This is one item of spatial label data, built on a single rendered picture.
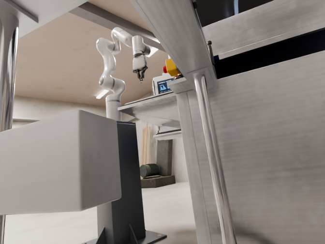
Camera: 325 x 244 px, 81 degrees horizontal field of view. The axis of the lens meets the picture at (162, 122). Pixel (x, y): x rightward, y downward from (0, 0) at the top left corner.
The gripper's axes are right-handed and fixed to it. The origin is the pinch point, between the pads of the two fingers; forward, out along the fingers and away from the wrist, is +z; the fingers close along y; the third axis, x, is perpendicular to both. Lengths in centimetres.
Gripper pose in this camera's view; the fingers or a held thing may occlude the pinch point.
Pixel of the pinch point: (140, 75)
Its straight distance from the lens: 144.9
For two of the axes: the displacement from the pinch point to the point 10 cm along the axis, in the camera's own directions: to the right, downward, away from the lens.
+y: -9.2, 1.9, 3.5
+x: -3.9, -1.8, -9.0
